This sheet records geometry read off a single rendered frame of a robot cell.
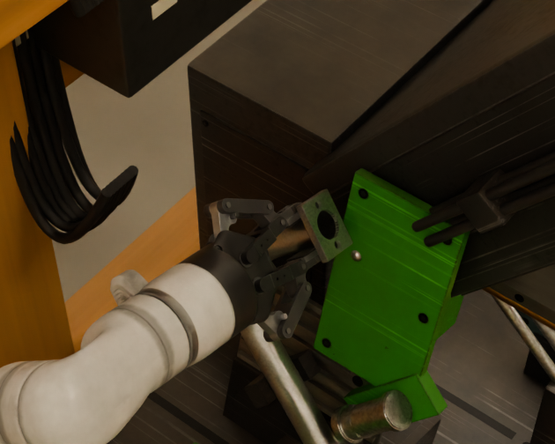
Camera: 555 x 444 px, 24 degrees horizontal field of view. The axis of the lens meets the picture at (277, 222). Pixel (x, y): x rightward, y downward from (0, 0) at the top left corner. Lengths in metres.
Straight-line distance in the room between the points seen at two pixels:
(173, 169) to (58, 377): 2.02
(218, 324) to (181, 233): 0.60
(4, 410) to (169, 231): 0.71
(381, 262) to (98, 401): 0.35
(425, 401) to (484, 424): 0.23
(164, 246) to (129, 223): 1.21
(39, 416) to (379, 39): 0.59
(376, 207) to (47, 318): 0.40
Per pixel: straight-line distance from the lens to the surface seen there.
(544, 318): 1.25
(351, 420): 1.22
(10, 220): 1.22
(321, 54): 1.29
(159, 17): 1.06
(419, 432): 1.33
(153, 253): 1.58
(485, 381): 1.45
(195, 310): 0.99
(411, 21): 1.33
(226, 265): 1.03
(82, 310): 1.54
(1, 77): 1.12
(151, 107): 3.05
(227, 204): 1.07
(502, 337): 1.49
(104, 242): 2.77
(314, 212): 1.12
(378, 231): 1.14
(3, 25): 0.90
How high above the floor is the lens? 2.08
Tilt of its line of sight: 49 degrees down
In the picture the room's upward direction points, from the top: straight up
